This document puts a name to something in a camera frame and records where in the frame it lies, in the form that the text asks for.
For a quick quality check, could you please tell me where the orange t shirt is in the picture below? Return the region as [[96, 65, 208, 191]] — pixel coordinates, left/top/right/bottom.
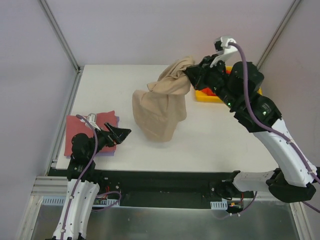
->
[[201, 69, 231, 97]]

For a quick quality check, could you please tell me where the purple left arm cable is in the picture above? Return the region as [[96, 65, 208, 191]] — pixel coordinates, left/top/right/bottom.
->
[[59, 114, 123, 240]]

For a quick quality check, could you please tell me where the aluminium frame post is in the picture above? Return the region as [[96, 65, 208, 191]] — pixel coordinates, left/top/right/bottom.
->
[[256, 0, 303, 70], [37, 0, 82, 73]]

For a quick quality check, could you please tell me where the aluminium frame rail left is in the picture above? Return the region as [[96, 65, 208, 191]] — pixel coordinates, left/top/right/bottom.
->
[[30, 69, 82, 196]]

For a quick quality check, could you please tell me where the right perforated cable tray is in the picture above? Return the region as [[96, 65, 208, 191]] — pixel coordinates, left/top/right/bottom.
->
[[210, 200, 228, 211]]

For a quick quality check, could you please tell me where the aluminium frame post left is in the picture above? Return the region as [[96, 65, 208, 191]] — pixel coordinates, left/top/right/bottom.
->
[[37, 0, 82, 73]]

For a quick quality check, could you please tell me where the folded purple t shirt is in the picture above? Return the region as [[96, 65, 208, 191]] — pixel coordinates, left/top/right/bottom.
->
[[64, 111, 118, 157]]

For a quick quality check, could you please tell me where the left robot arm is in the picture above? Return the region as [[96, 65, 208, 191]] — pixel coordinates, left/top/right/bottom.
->
[[51, 122, 131, 240]]

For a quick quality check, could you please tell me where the aluminium frame post right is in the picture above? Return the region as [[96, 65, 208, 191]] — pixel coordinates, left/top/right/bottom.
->
[[256, 0, 303, 70]]

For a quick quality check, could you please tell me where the yellow plastic bin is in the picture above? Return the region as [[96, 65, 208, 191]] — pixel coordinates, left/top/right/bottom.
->
[[194, 65, 263, 104]]

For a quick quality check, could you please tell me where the perforated cable tray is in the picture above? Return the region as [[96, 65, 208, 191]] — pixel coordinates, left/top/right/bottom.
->
[[210, 200, 228, 211], [42, 196, 121, 208]]

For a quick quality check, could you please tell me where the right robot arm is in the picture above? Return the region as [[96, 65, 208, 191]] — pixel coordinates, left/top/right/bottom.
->
[[183, 55, 319, 203]]

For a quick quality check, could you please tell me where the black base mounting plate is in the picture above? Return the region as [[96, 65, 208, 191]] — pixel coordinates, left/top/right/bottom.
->
[[47, 167, 276, 210]]

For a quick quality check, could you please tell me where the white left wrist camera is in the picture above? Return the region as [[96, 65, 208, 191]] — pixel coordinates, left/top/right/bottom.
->
[[85, 113, 102, 131]]

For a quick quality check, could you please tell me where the left perforated cable tray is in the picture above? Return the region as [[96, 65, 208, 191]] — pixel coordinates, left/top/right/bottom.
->
[[42, 196, 121, 208]]

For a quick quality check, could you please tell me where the beige t shirt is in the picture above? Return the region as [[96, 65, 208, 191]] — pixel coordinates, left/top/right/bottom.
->
[[132, 56, 195, 142]]

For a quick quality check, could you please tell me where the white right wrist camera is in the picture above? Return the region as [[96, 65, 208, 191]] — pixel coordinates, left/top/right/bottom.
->
[[210, 35, 238, 68]]

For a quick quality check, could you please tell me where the folded red t shirt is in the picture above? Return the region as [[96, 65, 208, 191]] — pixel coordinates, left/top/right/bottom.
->
[[64, 111, 120, 157]]

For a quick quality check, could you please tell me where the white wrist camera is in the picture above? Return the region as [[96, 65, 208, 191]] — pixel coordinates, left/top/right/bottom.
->
[[210, 35, 238, 68], [85, 113, 102, 131]]

